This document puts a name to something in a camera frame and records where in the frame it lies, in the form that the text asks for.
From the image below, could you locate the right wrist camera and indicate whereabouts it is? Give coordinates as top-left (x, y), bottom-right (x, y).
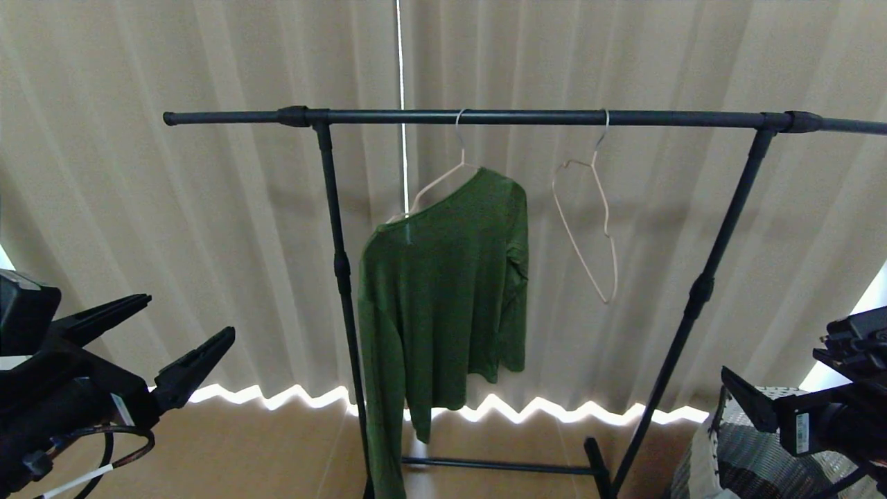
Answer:
top-left (812, 305), bottom-right (887, 385)

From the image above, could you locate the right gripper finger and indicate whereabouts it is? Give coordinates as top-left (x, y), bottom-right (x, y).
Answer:
top-left (721, 366), bottom-right (780, 434)

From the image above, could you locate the white laundry basket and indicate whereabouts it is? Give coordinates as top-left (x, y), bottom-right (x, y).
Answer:
top-left (665, 387), bottom-right (887, 499)

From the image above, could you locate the beige curtain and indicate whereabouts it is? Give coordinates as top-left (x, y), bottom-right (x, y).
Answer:
top-left (0, 0), bottom-right (887, 425)

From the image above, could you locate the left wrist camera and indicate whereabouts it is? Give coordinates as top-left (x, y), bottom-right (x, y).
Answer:
top-left (0, 269), bottom-right (63, 358)

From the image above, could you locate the green printed shirt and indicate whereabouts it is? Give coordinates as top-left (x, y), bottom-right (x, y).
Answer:
top-left (357, 166), bottom-right (531, 499)

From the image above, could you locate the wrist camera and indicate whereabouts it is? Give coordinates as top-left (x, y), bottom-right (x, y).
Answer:
top-left (812, 305), bottom-right (887, 385)
top-left (0, 269), bottom-right (63, 358)

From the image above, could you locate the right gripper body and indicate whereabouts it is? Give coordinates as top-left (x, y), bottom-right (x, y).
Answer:
top-left (773, 385), bottom-right (887, 458)

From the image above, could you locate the black clothes rack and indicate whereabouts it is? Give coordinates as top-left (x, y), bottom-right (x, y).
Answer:
top-left (163, 105), bottom-right (887, 499)

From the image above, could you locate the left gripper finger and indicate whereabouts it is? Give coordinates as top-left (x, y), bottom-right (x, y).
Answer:
top-left (154, 326), bottom-right (236, 413)
top-left (49, 293), bottom-right (153, 347)

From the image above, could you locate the pink clothes hanger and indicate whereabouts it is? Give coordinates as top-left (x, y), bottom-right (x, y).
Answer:
top-left (385, 109), bottom-right (482, 226)
top-left (552, 109), bottom-right (619, 306)

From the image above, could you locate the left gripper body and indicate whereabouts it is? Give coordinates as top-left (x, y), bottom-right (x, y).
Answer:
top-left (0, 347), bottom-right (160, 479)

